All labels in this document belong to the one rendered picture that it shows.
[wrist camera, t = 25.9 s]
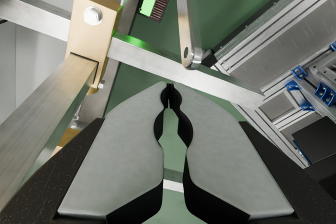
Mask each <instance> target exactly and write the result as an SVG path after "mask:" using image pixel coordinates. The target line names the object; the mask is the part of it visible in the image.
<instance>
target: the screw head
mask: <svg viewBox="0 0 336 224"><path fill-rule="evenodd" d="M83 14H84V21H85V22H87V23H88V24H90V25H91V26H93V25H98V24H100V23H101V22H102V20H103V14H102V12H101V11H100V9H98V8H97V7H95V6H89V7H87V8H86V9H85V11H84V13H83Z"/></svg>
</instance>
